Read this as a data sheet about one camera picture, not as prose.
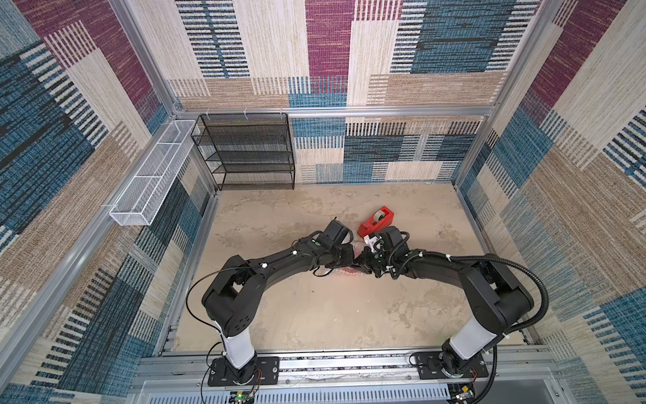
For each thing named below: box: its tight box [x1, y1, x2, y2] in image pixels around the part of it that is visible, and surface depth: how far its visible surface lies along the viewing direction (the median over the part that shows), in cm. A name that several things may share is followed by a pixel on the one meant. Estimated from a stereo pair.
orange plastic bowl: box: [338, 266, 361, 276], surface depth 89 cm
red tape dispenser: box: [356, 205, 395, 240], surface depth 103 cm
